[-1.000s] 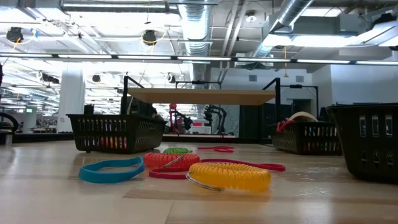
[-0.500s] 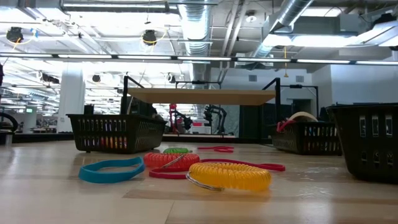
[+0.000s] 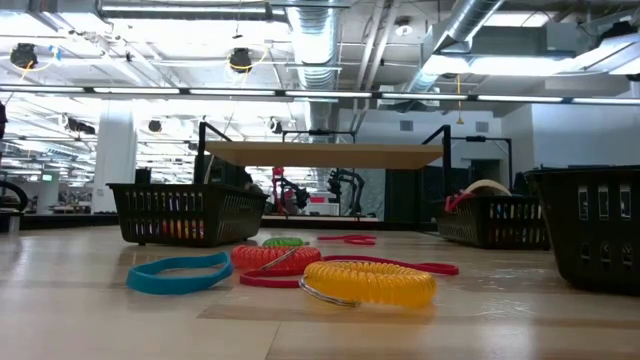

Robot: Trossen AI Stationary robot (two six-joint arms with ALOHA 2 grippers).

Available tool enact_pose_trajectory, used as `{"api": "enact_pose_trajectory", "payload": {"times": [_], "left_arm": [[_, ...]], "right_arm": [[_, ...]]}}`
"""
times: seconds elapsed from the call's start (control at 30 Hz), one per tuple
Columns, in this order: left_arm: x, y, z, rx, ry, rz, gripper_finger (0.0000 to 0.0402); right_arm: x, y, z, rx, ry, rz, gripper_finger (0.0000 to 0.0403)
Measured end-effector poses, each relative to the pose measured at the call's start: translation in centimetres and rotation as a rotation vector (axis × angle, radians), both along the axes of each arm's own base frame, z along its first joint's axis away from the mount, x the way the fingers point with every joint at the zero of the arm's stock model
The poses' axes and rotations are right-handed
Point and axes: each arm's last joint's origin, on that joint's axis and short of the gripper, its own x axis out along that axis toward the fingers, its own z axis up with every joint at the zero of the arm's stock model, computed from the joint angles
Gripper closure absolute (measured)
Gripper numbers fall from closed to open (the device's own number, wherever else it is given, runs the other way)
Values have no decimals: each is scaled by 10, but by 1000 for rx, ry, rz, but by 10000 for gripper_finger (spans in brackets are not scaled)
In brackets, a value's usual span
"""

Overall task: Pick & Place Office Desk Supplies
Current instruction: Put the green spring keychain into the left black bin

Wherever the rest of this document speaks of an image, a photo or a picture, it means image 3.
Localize black slotted plastic basket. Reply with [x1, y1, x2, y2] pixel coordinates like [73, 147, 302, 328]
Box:
[436, 193, 551, 251]
[523, 166, 640, 296]
[106, 181, 270, 248]

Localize blue rubber band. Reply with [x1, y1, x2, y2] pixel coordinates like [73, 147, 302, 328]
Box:
[125, 250, 235, 296]

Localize linear ceiling light strip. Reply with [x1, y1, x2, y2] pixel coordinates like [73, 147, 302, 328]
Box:
[0, 84, 640, 106]

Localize thin red rubber band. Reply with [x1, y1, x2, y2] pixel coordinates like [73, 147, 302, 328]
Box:
[316, 233, 378, 247]
[444, 192, 475, 216]
[238, 254, 461, 290]

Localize yellow coil wrist keychain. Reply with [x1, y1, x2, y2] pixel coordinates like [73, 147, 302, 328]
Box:
[298, 259, 438, 309]

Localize red equipment stand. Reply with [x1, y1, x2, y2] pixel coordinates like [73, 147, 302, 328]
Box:
[270, 166, 301, 217]

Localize black thick curved cable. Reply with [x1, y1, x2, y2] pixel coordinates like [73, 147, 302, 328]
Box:
[0, 179, 32, 214]

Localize silver ventilation duct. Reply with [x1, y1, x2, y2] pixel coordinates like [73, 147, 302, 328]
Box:
[287, 0, 346, 131]

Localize white pillar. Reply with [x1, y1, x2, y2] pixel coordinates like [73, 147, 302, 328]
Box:
[92, 107, 139, 214]

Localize green coil wrist keychain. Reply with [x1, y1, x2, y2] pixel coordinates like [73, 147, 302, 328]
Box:
[261, 236, 311, 249]

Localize wooden shelf riser black legs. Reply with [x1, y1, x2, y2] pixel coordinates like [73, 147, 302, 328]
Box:
[192, 121, 454, 219]

